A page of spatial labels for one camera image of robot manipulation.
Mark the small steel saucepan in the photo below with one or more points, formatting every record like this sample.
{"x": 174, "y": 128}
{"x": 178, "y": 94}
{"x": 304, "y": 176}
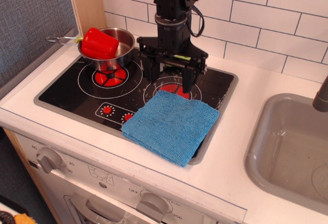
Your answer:
{"x": 124, "y": 52}

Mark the folded blue cloth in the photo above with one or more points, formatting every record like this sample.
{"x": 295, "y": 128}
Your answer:
{"x": 171, "y": 126}

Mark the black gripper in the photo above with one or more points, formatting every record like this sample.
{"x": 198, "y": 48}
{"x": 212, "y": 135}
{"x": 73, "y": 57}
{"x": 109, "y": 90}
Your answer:
{"x": 173, "y": 38}

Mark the orange and black object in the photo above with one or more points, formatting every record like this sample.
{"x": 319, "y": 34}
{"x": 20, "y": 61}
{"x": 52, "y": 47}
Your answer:
{"x": 8, "y": 218}

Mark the grey spatula green handle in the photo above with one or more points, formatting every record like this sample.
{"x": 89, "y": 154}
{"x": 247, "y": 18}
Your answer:
{"x": 175, "y": 61}

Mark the wooden side post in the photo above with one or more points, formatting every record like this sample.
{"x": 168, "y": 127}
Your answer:
{"x": 88, "y": 14}

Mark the grey right oven knob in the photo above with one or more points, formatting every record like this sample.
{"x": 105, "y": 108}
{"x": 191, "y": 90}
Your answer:
{"x": 153, "y": 207}

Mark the grey oven knob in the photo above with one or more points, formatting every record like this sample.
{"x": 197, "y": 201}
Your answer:
{"x": 153, "y": 207}
{"x": 48, "y": 160}

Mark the grey oven door handle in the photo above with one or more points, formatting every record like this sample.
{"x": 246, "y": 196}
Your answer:
{"x": 96, "y": 210}

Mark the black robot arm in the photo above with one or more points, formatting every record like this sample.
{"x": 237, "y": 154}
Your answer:
{"x": 174, "y": 10}

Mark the red toy bell pepper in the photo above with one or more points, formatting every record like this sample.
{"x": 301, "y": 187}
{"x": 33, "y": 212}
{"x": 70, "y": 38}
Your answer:
{"x": 98, "y": 45}

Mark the grey left oven knob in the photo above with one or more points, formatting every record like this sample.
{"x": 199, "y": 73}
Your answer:
{"x": 48, "y": 160}

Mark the grey plastic sink basin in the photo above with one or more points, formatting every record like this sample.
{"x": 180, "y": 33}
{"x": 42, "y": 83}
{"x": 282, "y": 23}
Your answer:
{"x": 287, "y": 156}

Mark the grey faucet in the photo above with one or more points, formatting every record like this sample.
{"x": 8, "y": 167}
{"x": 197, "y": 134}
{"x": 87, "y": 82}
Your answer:
{"x": 320, "y": 102}

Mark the black toy stovetop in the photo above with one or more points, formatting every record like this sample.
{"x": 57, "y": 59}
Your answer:
{"x": 107, "y": 99}

